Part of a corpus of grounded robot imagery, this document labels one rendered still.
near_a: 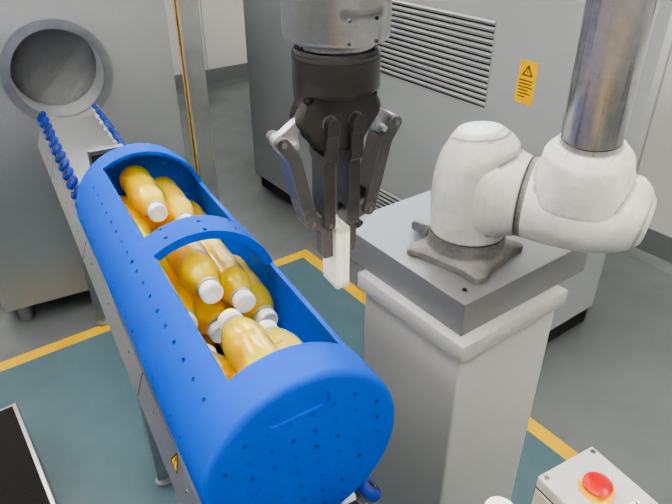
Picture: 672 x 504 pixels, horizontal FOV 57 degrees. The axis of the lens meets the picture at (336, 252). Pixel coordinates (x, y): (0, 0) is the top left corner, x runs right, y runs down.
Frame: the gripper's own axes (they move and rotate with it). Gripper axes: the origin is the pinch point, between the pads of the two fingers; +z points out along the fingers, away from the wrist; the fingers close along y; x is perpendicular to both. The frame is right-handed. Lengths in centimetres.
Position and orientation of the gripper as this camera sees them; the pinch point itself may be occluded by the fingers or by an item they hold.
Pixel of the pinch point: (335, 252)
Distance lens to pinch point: 61.5
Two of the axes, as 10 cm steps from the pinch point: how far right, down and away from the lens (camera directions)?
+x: -4.9, -4.6, 7.4
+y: 8.7, -2.6, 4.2
